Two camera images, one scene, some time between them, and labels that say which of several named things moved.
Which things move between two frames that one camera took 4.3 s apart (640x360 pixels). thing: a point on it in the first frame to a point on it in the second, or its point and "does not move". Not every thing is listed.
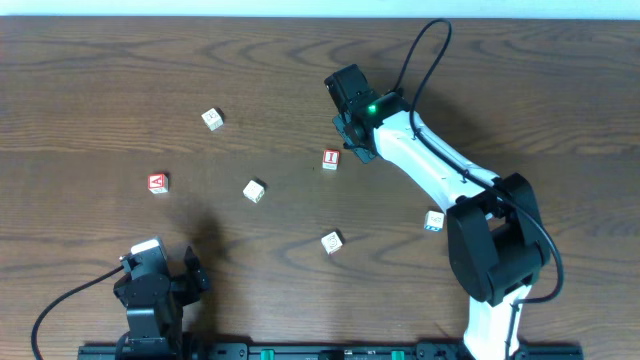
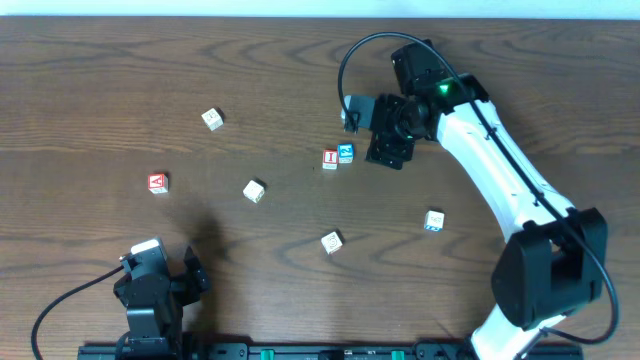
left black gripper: x=190 y=276 does not move
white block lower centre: x=331 y=242 does not move
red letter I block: x=331 y=159 does not move
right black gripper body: x=345 y=132 to x=388 y=138
